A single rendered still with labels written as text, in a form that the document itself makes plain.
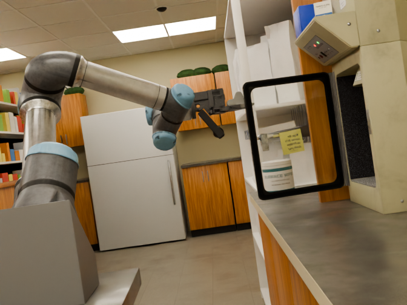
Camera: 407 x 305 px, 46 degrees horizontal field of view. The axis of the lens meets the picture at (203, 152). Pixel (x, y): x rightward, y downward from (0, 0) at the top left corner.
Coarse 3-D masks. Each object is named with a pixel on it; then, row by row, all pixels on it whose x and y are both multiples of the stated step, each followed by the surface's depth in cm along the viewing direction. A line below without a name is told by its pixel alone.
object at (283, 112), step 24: (264, 96) 159; (288, 96) 160; (312, 96) 162; (264, 120) 159; (288, 120) 160; (312, 120) 162; (288, 144) 160; (312, 144) 162; (264, 168) 159; (288, 168) 160; (312, 168) 161; (312, 192) 162
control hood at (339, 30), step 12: (348, 12) 131; (312, 24) 136; (324, 24) 132; (336, 24) 132; (348, 24) 131; (300, 36) 153; (312, 36) 145; (324, 36) 138; (336, 36) 132; (348, 36) 132; (300, 48) 163; (336, 48) 140; (348, 48) 134; (336, 60) 153
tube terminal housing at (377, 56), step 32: (352, 0) 132; (384, 0) 131; (384, 32) 131; (352, 64) 140; (384, 64) 132; (384, 96) 132; (384, 128) 132; (384, 160) 132; (352, 192) 160; (384, 192) 132
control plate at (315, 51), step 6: (312, 42) 149; (324, 42) 142; (306, 48) 159; (312, 48) 155; (318, 48) 151; (324, 48) 147; (330, 48) 143; (318, 54) 156; (330, 54) 148; (324, 60) 157
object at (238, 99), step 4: (236, 92) 160; (240, 92) 160; (236, 96) 160; (240, 96) 160; (228, 100) 160; (232, 100) 160; (236, 100) 160; (240, 100) 160; (228, 104) 160; (232, 104) 160; (236, 104) 160; (240, 104) 159; (244, 104) 159; (240, 108) 159; (244, 108) 161
